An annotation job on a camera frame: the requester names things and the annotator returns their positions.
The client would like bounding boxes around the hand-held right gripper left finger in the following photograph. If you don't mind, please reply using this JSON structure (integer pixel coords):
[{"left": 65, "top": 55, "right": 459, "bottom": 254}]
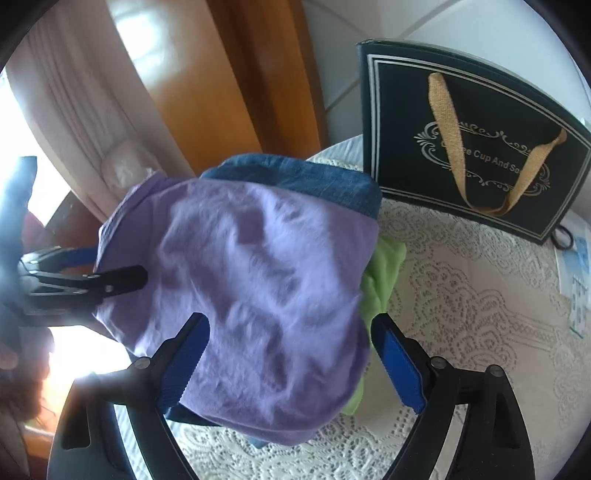
[{"left": 46, "top": 312, "right": 211, "bottom": 480}]

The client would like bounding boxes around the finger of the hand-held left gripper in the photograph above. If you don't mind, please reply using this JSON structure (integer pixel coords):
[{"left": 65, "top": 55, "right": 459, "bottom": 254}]
[
  {"left": 22, "top": 246, "right": 99, "bottom": 273},
  {"left": 31, "top": 265, "right": 149, "bottom": 304}
]

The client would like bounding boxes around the small patterned packet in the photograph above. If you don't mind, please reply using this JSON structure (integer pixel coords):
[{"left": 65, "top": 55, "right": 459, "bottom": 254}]
[{"left": 569, "top": 276, "right": 591, "bottom": 337}]

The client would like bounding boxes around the purple t-shirt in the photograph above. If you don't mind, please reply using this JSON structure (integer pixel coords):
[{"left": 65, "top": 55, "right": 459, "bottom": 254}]
[{"left": 92, "top": 172, "right": 382, "bottom": 448}]

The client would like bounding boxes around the beige curtain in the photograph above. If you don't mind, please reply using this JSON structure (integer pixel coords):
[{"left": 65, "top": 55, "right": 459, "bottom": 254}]
[{"left": 7, "top": 0, "right": 199, "bottom": 222}]

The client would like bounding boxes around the wooden wall trim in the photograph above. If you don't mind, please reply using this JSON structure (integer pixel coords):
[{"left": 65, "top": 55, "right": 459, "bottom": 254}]
[{"left": 106, "top": 0, "right": 329, "bottom": 178}]

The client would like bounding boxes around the black gift bag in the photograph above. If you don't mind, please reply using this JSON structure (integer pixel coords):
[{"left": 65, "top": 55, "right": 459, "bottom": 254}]
[{"left": 355, "top": 38, "right": 591, "bottom": 245}]

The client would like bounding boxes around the black hair tie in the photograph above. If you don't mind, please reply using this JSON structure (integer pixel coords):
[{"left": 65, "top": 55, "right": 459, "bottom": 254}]
[{"left": 550, "top": 225, "right": 575, "bottom": 250}]

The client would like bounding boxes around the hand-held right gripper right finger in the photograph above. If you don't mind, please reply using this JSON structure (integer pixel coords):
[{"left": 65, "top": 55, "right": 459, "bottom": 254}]
[{"left": 370, "top": 312, "right": 536, "bottom": 480}]

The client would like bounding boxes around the blue face mask packet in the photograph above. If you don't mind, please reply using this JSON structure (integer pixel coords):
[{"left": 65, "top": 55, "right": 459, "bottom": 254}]
[{"left": 555, "top": 240, "right": 591, "bottom": 296}]

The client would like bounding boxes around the cream lace tablecloth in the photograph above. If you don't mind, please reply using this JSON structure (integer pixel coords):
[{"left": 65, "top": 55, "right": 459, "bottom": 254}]
[{"left": 115, "top": 134, "right": 591, "bottom": 480}]

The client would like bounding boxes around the folded blue denim garment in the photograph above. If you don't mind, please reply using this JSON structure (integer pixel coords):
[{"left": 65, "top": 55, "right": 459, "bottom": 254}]
[{"left": 166, "top": 154, "right": 382, "bottom": 448}]

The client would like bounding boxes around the folded green garment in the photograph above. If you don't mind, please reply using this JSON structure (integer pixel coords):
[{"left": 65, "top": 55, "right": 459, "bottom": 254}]
[{"left": 342, "top": 235, "right": 408, "bottom": 415}]

